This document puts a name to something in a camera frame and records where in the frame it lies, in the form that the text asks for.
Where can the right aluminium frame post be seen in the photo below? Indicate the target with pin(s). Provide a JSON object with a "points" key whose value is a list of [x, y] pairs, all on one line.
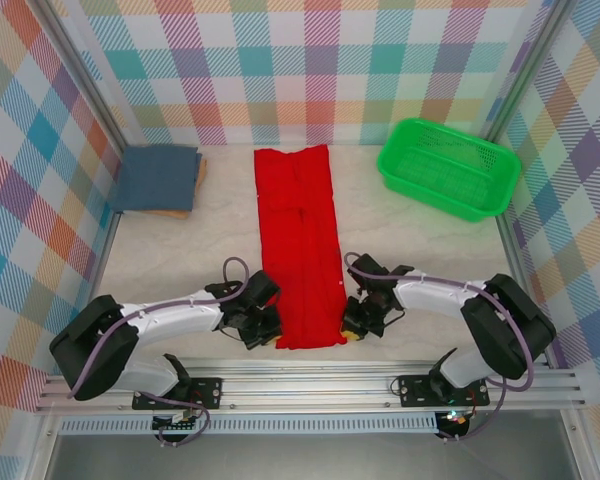
{"points": [[525, 70]]}

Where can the left aluminium frame post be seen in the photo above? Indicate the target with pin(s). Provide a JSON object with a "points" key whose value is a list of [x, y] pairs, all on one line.
{"points": [[80, 70]]}

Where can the aluminium frame post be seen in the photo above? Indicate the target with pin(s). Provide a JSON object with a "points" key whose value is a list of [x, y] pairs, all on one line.
{"points": [[80, 70], [525, 70]]}

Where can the folded blue t-shirt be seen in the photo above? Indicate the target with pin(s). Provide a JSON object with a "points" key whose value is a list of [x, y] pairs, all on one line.
{"points": [[157, 177]]}

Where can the right aluminium side rail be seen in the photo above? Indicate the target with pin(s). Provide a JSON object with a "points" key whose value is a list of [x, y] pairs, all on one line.
{"points": [[512, 240]]}

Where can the folded tan t-shirt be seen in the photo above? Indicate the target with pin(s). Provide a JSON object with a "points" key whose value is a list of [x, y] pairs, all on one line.
{"points": [[197, 185]]}

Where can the red t-shirt with bear print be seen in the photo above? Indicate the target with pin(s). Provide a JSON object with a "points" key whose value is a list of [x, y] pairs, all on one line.
{"points": [[300, 250]]}

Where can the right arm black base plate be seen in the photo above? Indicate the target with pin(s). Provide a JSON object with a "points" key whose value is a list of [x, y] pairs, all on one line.
{"points": [[415, 390]]}

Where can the green plastic basket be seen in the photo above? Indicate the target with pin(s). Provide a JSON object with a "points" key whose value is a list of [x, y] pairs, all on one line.
{"points": [[450, 170]]}

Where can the long aluminium base rail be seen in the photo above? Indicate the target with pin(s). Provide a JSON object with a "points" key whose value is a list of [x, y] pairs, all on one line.
{"points": [[305, 392]]}

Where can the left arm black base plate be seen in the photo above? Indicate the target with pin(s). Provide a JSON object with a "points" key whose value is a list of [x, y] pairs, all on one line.
{"points": [[205, 392]]}

